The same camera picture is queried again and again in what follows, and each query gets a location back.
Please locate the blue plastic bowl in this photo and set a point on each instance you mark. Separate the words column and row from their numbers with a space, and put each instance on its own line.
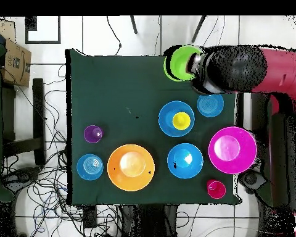
column 185, row 160
column 166, row 118

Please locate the yellow plastic cup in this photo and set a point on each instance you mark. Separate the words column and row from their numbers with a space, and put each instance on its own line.
column 181, row 121

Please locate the green plastic bowl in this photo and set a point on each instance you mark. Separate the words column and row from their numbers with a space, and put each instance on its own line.
column 180, row 63

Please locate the large pink plastic bowl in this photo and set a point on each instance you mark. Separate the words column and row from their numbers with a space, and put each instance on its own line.
column 232, row 150

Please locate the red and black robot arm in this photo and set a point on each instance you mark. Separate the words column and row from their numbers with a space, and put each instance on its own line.
column 236, row 69

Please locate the large orange plastic bowl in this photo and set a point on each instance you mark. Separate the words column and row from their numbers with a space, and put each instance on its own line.
column 131, row 165

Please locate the dark green table cloth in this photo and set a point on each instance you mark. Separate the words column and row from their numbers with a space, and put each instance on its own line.
column 138, row 81

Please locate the purple plastic cup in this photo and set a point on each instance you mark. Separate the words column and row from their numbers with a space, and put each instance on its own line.
column 91, row 134

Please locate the translucent blue shallow bowl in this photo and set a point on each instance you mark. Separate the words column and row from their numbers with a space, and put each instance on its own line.
column 210, row 106
column 89, row 167

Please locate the red plastic cup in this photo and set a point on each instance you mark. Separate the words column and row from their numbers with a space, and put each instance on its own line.
column 216, row 189

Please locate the black table foot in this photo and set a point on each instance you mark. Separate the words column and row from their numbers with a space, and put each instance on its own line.
column 90, row 217

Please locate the dark grey tripod leg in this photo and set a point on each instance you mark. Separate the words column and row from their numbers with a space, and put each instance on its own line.
column 134, row 24
column 198, row 29

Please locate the cardboard box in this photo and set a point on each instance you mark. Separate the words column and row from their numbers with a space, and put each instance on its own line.
column 16, row 64

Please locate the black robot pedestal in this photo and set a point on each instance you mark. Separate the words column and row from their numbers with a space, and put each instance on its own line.
column 150, row 222

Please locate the black stool frame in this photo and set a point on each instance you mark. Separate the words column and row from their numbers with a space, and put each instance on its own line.
column 38, row 111

